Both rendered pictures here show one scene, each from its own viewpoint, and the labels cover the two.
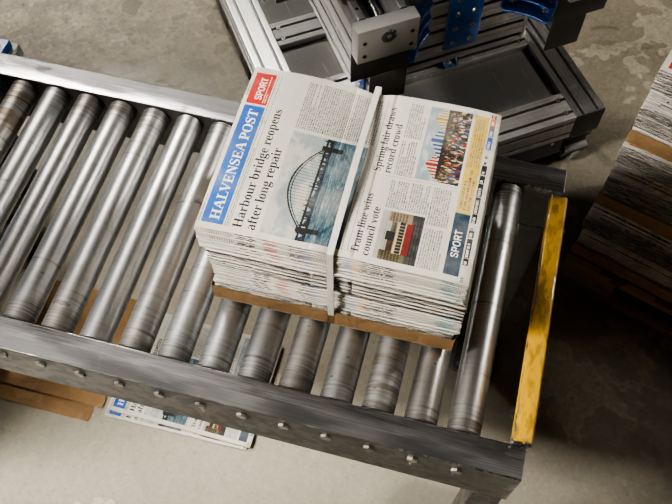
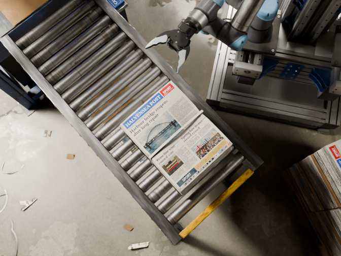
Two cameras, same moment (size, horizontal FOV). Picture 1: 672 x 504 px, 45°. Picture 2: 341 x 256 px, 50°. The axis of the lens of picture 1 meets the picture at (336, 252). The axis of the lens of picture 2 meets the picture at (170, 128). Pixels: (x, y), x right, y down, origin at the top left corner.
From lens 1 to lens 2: 0.68 m
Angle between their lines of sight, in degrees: 20
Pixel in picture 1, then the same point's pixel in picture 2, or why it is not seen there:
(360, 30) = (236, 65)
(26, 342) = (70, 118)
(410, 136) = (199, 133)
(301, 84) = (179, 95)
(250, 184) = (142, 121)
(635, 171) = (309, 166)
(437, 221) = (186, 166)
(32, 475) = (74, 132)
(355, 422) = (141, 199)
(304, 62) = not seen: hidden behind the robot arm
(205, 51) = not seen: hidden behind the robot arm
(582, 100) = (333, 117)
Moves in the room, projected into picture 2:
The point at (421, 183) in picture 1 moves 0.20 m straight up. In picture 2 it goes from (191, 151) to (192, 140)
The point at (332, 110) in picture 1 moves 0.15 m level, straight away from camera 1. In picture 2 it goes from (182, 110) to (202, 81)
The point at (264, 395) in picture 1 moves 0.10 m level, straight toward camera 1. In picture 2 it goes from (122, 174) to (114, 196)
